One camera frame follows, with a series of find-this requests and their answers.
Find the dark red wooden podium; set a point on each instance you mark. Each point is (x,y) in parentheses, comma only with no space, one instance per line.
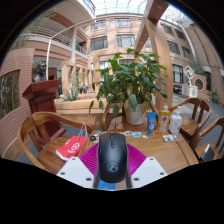
(41,96)

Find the blue squeeze tube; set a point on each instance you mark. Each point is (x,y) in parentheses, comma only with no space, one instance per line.
(151,125)

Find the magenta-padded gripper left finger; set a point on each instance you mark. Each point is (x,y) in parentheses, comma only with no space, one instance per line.
(73,170)

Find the small black round object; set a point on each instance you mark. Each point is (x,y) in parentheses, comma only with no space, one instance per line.
(92,137)

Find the yellow dish soap bottle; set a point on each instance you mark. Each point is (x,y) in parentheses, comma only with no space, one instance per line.
(163,121)

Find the black notebook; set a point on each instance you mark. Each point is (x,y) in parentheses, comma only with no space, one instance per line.
(208,153)

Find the red paper bag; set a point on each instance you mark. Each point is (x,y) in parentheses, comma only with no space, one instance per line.
(71,146)

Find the white geometric sculpture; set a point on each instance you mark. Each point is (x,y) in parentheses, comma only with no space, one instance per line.
(189,75)

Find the white outdoor unit box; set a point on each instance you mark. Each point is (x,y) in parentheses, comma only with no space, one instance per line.
(190,90)

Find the wooden planter box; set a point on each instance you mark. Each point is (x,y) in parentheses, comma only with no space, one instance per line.
(78,108)

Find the wooden armchair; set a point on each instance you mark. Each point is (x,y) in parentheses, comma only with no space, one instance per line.
(206,133)
(106,116)
(50,118)
(188,125)

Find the dark bust statue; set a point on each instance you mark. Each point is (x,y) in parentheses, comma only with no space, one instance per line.
(40,71)

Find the clear small tray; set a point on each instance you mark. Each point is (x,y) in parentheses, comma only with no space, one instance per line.
(170,138)

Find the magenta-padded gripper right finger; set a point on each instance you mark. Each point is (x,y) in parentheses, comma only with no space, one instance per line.
(148,170)

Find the black computer mouse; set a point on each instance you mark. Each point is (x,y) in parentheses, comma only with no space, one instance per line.
(112,156)

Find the white pump bottle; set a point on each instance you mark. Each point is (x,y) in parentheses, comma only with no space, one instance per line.
(175,123)

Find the green potted plant white pot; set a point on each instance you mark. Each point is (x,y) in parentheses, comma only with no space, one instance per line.
(133,80)

